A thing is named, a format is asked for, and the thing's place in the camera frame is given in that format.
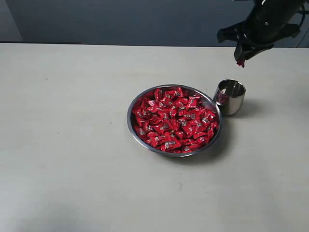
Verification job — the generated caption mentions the round steel bowl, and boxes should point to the round steel bowl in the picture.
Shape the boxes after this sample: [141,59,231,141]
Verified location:
[127,85,222,158]

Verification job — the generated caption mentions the small steel cup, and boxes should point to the small steel cup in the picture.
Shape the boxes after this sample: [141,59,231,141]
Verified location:
[213,79,246,116]

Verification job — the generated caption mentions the red wrapped candy back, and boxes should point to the red wrapped candy back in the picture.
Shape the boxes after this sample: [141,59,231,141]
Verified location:
[165,87,184,99]

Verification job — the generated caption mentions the red wrapped candy front-left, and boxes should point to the red wrapped candy front-left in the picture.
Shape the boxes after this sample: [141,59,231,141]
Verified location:
[147,132,171,147]

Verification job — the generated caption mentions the black camera cable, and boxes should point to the black camera cable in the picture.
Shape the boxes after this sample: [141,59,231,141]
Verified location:
[295,2,309,27]

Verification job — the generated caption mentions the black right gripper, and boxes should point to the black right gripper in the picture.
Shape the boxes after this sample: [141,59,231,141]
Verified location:
[217,0,304,61]

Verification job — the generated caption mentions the red wrapped candy front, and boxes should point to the red wrapped candy front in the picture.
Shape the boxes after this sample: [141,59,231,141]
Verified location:
[161,139,182,152]

